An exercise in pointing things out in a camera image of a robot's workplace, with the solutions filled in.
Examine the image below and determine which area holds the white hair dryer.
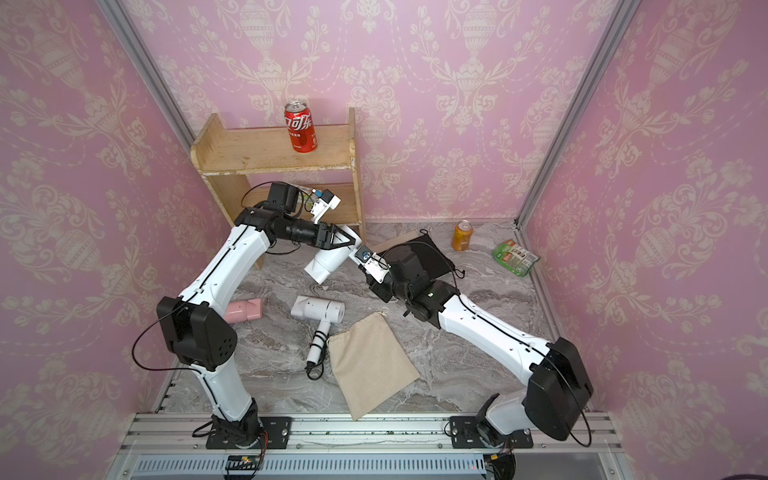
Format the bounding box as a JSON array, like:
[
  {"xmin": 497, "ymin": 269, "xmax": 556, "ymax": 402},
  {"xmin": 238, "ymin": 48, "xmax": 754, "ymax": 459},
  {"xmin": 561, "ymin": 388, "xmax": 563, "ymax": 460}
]
[
  {"xmin": 304, "ymin": 239, "xmax": 363, "ymax": 284},
  {"xmin": 291, "ymin": 295, "xmax": 346, "ymax": 381}
]

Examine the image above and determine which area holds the green snack packet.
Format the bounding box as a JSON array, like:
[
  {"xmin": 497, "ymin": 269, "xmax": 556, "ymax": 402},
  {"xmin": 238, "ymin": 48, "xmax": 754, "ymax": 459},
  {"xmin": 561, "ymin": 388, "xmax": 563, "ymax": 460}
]
[{"xmin": 492, "ymin": 239, "xmax": 540, "ymax": 277}]

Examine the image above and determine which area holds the wooden two-tier shelf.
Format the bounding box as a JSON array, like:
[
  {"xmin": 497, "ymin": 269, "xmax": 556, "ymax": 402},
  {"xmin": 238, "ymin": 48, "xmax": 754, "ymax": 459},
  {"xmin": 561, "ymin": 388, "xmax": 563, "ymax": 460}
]
[{"xmin": 190, "ymin": 107, "xmax": 366, "ymax": 238}]

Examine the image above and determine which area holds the aluminium front rail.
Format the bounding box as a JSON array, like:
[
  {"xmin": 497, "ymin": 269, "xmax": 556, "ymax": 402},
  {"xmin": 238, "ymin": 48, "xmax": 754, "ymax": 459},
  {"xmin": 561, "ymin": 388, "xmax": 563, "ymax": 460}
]
[{"xmin": 107, "ymin": 412, "xmax": 633, "ymax": 479}]

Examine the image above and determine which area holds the pink hair dryer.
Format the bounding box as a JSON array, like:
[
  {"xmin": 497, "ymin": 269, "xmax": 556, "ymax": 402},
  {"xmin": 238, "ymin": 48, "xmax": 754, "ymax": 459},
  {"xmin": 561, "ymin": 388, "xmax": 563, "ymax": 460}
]
[{"xmin": 224, "ymin": 298, "xmax": 263, "ymax": 324}]

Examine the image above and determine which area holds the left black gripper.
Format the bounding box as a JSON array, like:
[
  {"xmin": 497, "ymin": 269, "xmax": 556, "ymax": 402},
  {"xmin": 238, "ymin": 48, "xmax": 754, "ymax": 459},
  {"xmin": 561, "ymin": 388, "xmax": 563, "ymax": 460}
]
[{"xmin": 285, "ymin": 217, "xmax": 357, "ymax": 251}]

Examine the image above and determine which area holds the black drawstring pouch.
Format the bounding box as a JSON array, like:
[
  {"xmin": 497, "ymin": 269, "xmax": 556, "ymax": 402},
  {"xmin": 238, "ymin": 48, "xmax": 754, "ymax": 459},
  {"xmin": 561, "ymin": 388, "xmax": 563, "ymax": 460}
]
[{"xmin": 380, "ymin": 229, "xmax": 456, "ymax": 280}]

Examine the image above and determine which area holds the beige pouch under black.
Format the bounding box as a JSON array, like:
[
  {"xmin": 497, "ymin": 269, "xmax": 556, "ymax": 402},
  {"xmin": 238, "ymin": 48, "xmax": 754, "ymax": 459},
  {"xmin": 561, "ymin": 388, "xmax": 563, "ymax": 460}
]
[{"xmin": 372, "ymin": 230, "xmax": 421, "ymax": 254}]

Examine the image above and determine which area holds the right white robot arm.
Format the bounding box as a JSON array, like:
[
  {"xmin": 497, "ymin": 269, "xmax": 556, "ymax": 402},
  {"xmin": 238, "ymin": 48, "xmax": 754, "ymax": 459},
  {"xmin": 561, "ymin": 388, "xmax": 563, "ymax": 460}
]
[{"xmin": 354, "ymin": 244, "xmax": 594, "ymax": 447}]

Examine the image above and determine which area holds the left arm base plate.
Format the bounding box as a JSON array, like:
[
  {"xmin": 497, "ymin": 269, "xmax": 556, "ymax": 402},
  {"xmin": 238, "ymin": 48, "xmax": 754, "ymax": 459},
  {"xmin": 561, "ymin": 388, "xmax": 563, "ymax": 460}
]
[{"xmin": 206, "ymin": 415, "xmax": 292, "ymax": 450}]

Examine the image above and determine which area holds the beige linen drawstring bag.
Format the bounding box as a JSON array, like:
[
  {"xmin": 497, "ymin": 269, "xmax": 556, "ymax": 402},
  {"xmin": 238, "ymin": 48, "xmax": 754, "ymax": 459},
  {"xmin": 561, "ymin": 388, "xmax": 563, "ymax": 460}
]
[{"xmin": 329, "ymin": 312, "xmax": 419, "ymax": 421}]

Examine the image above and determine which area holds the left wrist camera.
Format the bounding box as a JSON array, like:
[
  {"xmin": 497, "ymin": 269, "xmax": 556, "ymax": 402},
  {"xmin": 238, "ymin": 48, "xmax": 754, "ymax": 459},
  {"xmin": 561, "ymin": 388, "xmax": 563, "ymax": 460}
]
[{"xmin": 310, "ymin": 189, "xmax": 341, "ymax": 224}]

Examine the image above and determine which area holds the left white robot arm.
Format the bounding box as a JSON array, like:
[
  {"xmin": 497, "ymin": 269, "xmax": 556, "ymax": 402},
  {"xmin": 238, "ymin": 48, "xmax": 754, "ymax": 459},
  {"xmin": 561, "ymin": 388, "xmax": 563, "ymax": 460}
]
[{"xmin": 157, "ymin": 182, "xmax": 361, "ymax": 449}]

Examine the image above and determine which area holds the red cola can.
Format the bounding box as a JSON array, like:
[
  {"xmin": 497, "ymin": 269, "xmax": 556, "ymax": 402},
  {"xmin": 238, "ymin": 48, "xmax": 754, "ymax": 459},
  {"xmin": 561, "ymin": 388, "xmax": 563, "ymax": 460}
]
[{"xmin": 284, "ymin": 100, "xmax": 318, "ymax": 153}]

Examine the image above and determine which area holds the orange drink can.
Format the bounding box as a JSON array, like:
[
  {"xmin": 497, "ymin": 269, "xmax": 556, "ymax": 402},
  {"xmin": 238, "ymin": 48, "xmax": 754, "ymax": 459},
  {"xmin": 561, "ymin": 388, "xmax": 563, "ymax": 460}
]
[{"xmin": 452, "ymin": 220, "xmax": 474, "ymax": 251}]

